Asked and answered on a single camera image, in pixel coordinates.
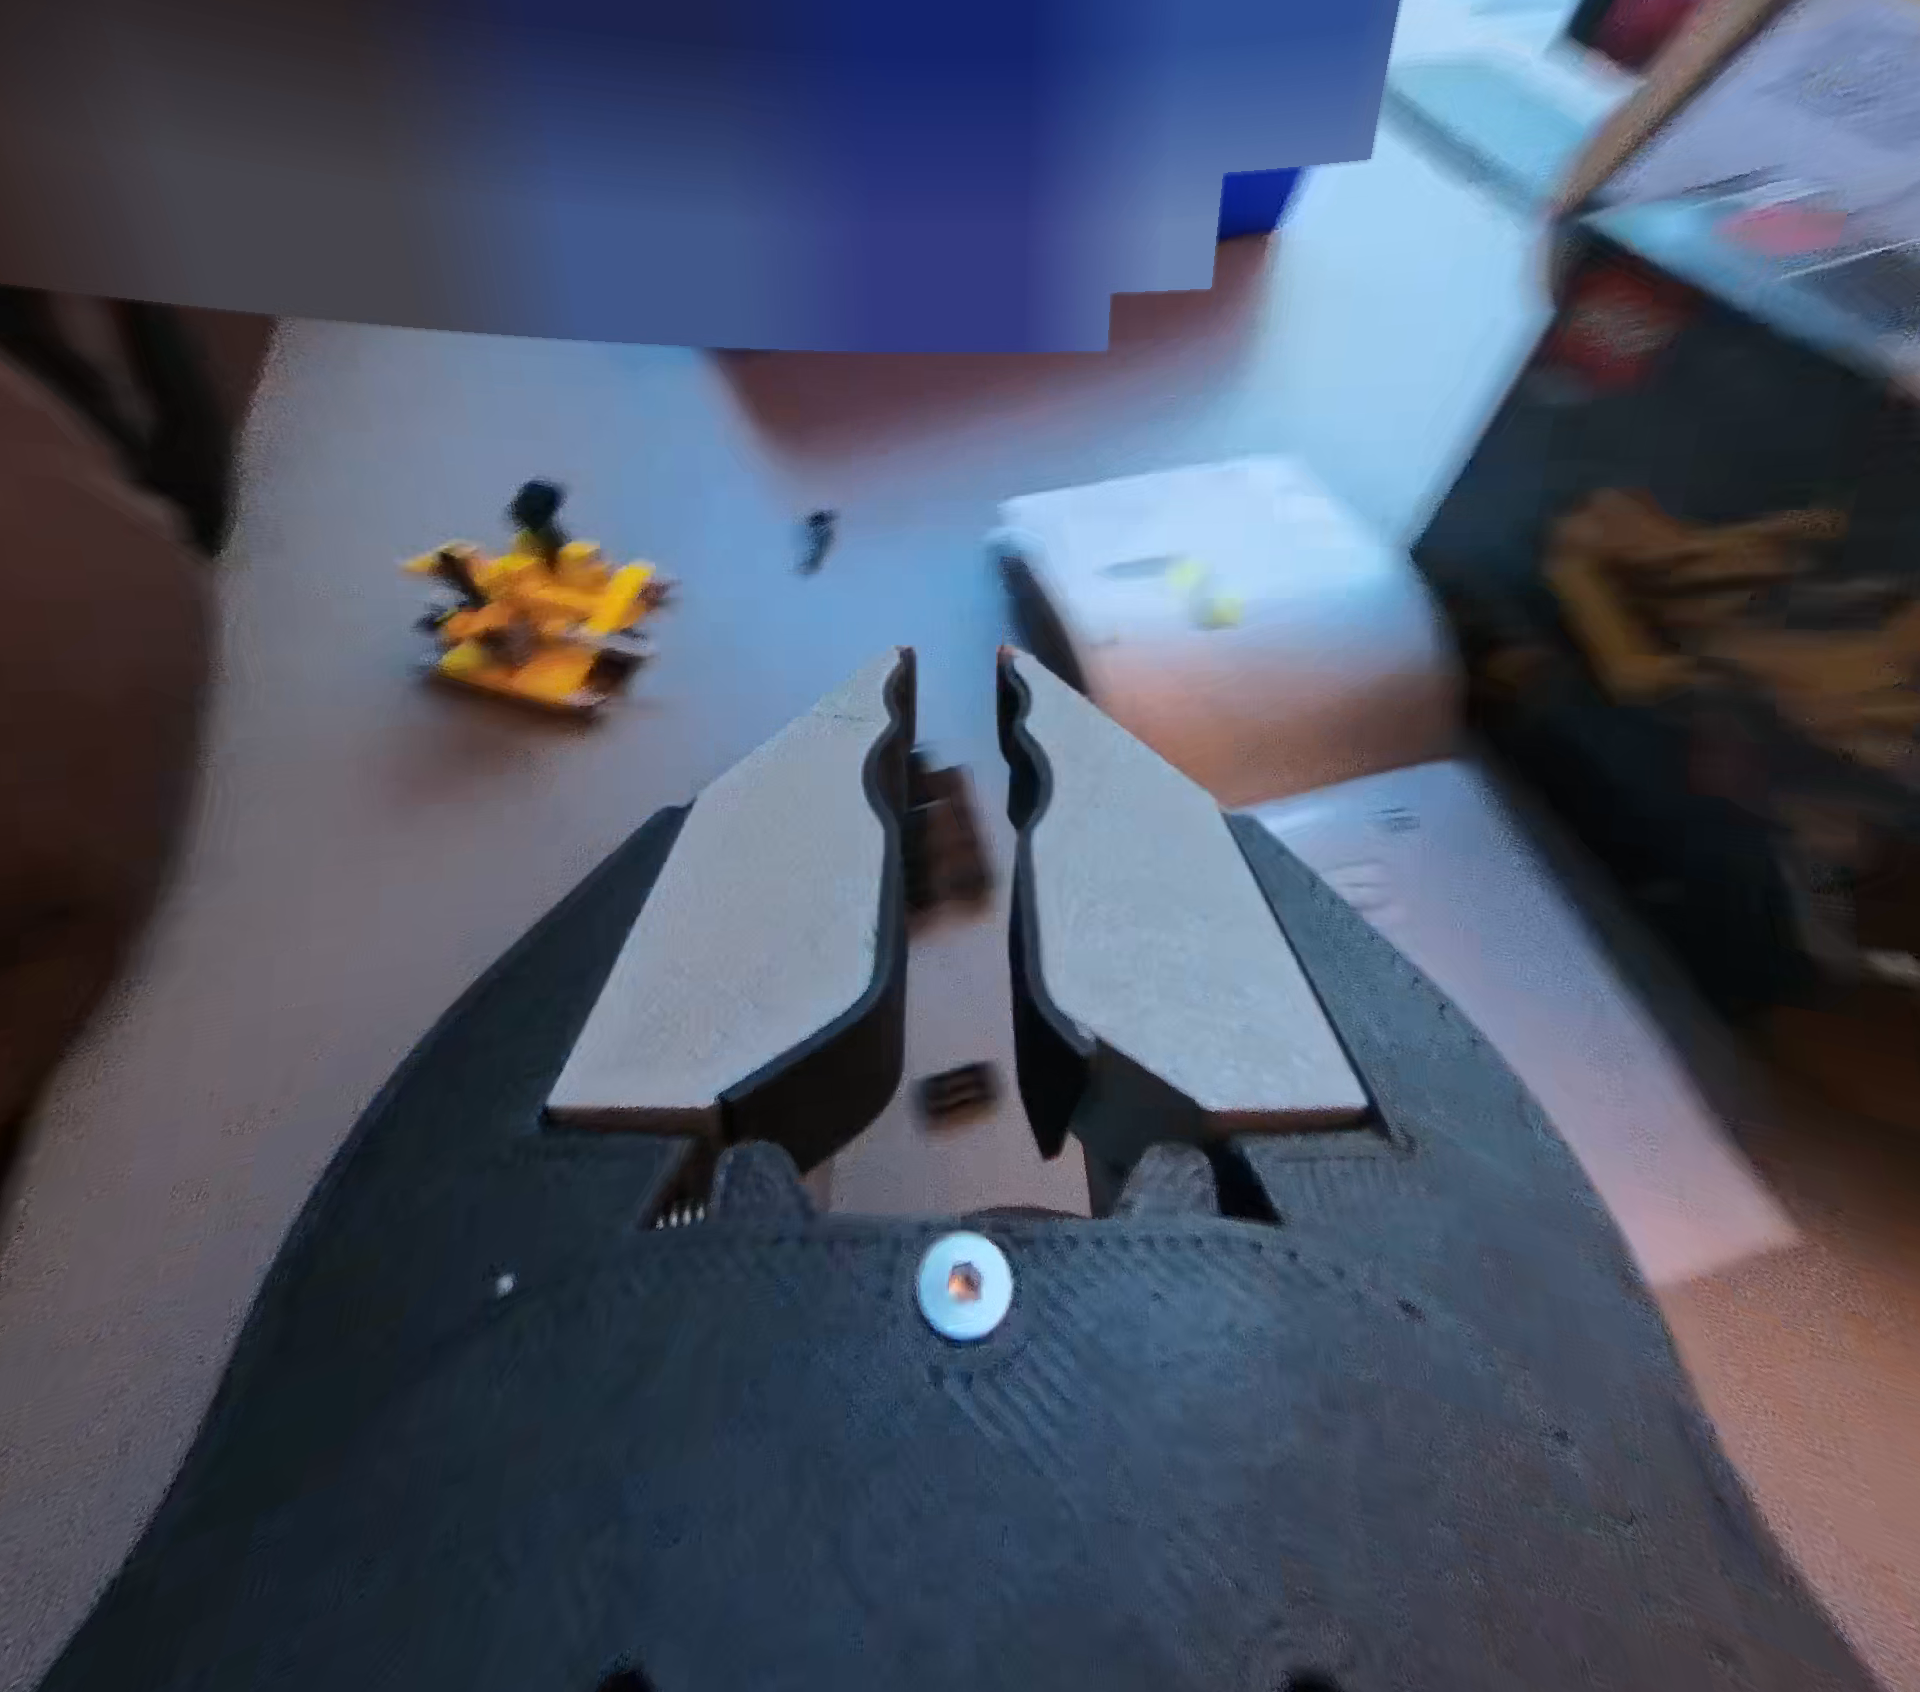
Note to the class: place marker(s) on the small black lego connector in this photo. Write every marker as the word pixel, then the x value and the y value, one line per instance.
pixel 961 1095

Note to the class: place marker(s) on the black lego beam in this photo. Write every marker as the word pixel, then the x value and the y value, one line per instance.
pixel 949 845

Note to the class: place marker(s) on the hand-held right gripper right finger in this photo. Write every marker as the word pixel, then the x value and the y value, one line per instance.
pixel 1171 943

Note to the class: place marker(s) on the blue plastic bin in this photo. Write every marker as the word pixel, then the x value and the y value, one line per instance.
pixel 1257 204

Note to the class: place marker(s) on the black lego set box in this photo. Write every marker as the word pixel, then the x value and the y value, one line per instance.
pixel 1695 612

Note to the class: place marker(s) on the white instruction sheet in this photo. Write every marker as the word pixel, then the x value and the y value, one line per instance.
pixel 1501 972

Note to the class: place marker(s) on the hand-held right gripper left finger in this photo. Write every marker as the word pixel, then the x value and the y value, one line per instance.
pixel 751 943

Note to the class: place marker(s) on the yellow lego model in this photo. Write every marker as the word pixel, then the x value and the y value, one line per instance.
pixel 541 612

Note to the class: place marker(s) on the tiny black lego pin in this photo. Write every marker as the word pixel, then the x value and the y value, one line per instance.
pixel 817 541

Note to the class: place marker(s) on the white plastic tray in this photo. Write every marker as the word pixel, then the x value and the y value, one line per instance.
pixel 1245 552

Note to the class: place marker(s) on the red box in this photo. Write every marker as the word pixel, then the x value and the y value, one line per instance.
pixel 1658 5

